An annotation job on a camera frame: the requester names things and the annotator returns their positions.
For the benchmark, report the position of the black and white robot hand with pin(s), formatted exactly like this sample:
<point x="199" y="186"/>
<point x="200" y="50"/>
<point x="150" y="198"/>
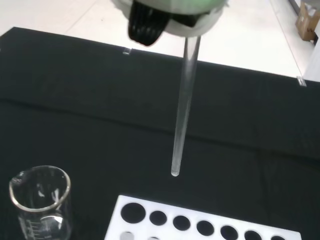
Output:
<point x="147" y="25"/>

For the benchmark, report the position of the white test tube rack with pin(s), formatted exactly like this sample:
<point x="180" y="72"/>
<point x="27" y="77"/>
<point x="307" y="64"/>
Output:
<point x="175" y="207"/>

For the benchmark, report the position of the black bench cloth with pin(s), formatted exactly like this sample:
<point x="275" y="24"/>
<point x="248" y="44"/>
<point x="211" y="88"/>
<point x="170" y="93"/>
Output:
<point x="75" y="112"/>

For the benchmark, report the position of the brown cardboard box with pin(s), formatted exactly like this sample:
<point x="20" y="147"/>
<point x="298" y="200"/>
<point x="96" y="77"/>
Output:
<point x="306" y="25"/>

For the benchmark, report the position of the clear glass beaker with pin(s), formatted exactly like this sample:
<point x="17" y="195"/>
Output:
<point x="42" y="220"/>

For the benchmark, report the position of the clear cloth clip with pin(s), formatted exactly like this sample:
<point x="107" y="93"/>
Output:
<point x="301" y="81"/>
<point x="127" y="51"/>

